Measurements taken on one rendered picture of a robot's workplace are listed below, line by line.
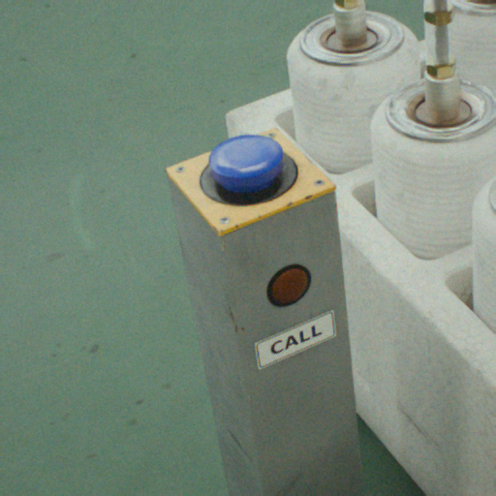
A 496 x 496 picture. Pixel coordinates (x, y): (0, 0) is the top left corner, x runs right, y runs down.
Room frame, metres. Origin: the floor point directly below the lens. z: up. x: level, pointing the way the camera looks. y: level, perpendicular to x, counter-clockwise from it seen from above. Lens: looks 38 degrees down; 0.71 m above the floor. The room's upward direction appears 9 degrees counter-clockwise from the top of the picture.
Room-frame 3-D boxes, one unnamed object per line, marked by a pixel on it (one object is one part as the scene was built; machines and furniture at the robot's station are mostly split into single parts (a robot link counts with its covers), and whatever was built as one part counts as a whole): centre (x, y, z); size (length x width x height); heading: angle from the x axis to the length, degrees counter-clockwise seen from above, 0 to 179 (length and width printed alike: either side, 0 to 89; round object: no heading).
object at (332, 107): (0.81, -0.09, 0.16); 0.10 x 0.10 x 0.18
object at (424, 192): (0.70, -0.14, 0.16); 0.10 x 0.10 x 0.18
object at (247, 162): (0.57, 0.00, 0.32); 0.04 x 0.04 x 0.02
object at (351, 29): (0.81, -0.09, 0.26); 0.02 x 0.02 x 0.03
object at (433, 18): (0.70, -0.14, 0.32); 0.02 x 0.02 x 0.01; 34
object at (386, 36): (0.81, -0.09, 0.25); 0.08 x 0.08 x 0.01
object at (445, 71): (0.70, -0.14, 0.29); 0.02 x 0.02 x 0.01; 34
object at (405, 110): (0.70, -0.14, 0.25); 0.08 x 0.08 x 0.01
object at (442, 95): (0.70, -0.14, 0.26); 0.02 x 0.02 x 0.03
